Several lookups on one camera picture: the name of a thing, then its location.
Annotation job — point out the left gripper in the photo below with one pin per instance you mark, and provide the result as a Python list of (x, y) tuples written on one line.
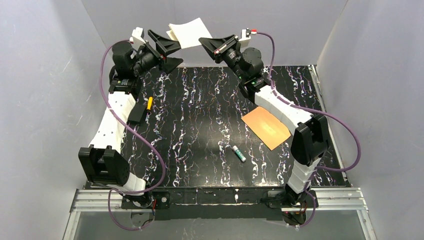
[(157, 52)]

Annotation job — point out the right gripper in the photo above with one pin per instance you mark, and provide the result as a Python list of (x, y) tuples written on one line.
[(224, 50)]

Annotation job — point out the beige letter paper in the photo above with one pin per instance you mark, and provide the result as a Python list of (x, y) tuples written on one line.
[(188, 34)]

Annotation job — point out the orange brown envelope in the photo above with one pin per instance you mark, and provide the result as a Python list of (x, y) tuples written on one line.
[(266, 127)]

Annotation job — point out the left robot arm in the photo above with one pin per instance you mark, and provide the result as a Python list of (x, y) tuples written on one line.
[(102, 160)]

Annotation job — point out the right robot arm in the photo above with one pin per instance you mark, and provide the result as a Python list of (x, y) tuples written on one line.
[(310, 134)]

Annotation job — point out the green white glue stick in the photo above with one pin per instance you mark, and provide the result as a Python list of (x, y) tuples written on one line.
[(238, 153)]

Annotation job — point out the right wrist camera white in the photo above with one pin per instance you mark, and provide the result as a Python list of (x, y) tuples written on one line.
[(246, 35)]

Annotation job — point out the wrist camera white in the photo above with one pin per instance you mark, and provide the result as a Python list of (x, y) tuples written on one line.
[(137, 37), (246, 35)]

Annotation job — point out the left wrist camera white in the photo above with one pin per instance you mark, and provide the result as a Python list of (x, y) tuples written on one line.
[(137, 37)]

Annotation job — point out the aluminium rail frame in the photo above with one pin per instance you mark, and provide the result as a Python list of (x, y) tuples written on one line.
[(171, 203)]

